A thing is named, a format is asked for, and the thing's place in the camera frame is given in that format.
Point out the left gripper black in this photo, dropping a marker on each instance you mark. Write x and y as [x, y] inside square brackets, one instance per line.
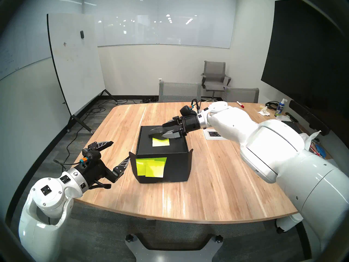
[92, 172]

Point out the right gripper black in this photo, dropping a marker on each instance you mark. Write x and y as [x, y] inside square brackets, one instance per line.
[190, 123]

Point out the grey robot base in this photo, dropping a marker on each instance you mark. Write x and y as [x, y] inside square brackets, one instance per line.
[169, 254]

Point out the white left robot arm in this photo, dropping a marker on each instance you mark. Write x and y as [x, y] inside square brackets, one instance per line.
[46, 193]

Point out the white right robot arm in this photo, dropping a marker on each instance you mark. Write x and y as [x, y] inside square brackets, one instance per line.
[278, 149]

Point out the black cardboard box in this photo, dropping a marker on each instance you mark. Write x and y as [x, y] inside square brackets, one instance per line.
[177, 168]

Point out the pale yellow sticky note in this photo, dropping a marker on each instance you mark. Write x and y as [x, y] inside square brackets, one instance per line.
[161, 143]

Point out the neon yellow sticky note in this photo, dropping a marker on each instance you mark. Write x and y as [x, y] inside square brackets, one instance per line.
[140, 167]
[156, 168]

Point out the grey ribbed mesh chair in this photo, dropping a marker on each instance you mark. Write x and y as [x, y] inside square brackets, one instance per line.
[180, 92]

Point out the silver table power outlet panel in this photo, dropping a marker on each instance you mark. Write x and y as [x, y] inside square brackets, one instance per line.
[214, 134]

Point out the grey office chair with armrests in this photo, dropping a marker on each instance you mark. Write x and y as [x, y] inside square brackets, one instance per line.
[214, 76]

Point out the red whiteboard marker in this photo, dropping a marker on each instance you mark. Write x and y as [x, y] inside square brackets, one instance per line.
[240, 104]

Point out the grey plain mesh chair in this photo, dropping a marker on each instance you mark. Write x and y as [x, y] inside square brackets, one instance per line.
[241, 95]

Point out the crumpled white tissue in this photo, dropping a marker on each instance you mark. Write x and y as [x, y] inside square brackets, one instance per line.
[264, 112]

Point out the mobile whiteboard on black stand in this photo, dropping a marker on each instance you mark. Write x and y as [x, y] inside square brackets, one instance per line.
[73, 59]

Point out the Expo cleaner spray bottle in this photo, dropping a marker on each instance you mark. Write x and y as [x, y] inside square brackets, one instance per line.
[280, 109]

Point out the flat white paper towel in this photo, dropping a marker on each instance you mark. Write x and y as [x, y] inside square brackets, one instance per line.
[283, 118]

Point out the black keyboard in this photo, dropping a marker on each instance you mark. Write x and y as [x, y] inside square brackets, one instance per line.
[295, 127]

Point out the black video bar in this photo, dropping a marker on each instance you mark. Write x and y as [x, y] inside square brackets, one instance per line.
[308, 116]

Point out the white tissue sheet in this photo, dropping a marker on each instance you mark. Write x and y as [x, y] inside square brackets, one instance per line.
[310, 137]

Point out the blue flat packet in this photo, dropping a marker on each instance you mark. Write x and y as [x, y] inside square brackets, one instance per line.
[321, 151]

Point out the wide glass wall whiteboard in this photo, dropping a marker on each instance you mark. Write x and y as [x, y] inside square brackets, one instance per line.
[163, 32]

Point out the glass wall whiteboard with scribbles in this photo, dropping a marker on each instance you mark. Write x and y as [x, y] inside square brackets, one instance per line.
[21, 45]

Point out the large black wall television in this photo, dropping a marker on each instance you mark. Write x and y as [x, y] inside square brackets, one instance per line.
[305, 59]

